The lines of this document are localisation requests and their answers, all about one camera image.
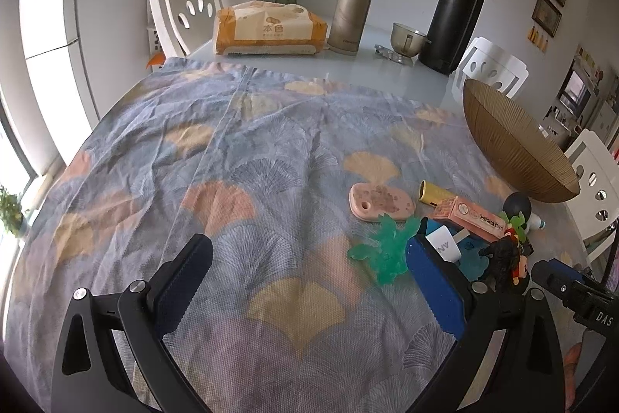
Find dark cartoon figurine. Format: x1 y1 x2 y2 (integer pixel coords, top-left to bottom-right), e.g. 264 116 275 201
479 212 530 295

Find teal round disc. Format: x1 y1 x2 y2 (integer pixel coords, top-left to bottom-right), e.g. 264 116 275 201
457 243 489 282

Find black helmet figurine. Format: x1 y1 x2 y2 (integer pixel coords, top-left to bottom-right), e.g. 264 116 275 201
503 192 545 231

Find white power adapter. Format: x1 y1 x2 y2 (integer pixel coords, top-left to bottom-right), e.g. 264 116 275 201
426 225 470 263

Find pink rectangular box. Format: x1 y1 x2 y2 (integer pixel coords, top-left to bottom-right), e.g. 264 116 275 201
431 196 507 243

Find green translucent leaf toy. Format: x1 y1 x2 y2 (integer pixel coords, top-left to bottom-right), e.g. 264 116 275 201
347 214 421 285

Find white chair near right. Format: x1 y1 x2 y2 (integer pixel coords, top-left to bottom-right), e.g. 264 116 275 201
566 129 618 265

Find white chair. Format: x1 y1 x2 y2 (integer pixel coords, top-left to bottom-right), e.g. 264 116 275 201
566 129 618 265
452 37 529 101
149 0 221 59

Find brown ribbed glass bowl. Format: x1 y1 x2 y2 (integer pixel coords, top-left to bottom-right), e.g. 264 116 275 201
463 80 580 203

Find white chair far right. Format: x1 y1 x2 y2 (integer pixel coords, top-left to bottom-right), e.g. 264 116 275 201
452 37 529 101

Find floral patterned tablecloth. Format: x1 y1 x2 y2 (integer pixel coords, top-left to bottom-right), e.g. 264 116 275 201
3 55 589 413

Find lower small framed picture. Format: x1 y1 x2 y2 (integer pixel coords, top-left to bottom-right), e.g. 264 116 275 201
532 0 563 38

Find tall black thermos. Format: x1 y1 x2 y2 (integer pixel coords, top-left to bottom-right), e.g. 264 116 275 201
420 0 485 75

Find white chair far left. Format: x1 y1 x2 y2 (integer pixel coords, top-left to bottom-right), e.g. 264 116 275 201
149 0 221 59

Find orange tissue pack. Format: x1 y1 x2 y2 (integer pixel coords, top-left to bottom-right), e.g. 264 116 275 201
213 0 328 55

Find champagne gold thermos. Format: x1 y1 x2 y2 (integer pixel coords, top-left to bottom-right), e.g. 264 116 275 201
327 0 371 55

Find yellow wall ornaments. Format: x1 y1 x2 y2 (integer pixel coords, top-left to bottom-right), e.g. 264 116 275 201
527 25 549 53

